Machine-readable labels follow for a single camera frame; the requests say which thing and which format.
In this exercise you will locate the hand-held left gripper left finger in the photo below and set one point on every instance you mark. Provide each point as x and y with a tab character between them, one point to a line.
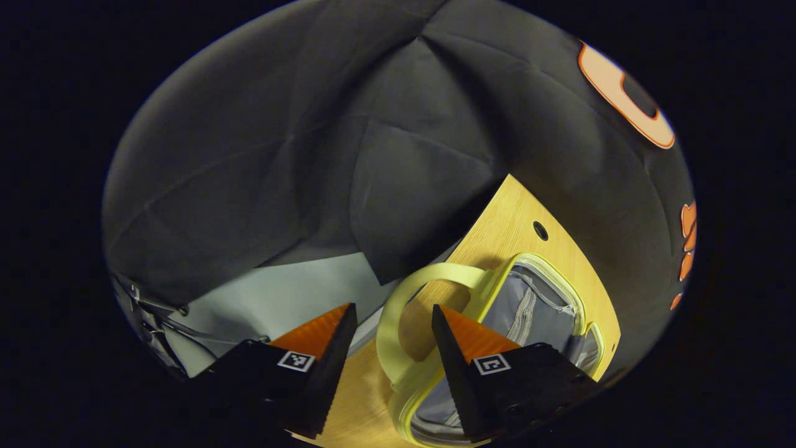
333	373

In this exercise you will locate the black backdrop cloth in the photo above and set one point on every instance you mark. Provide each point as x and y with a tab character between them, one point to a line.
280	155

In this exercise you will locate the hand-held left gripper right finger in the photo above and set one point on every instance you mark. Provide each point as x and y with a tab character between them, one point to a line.
454	373

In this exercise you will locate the dark metal stand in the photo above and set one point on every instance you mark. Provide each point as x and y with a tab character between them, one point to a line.
144	323

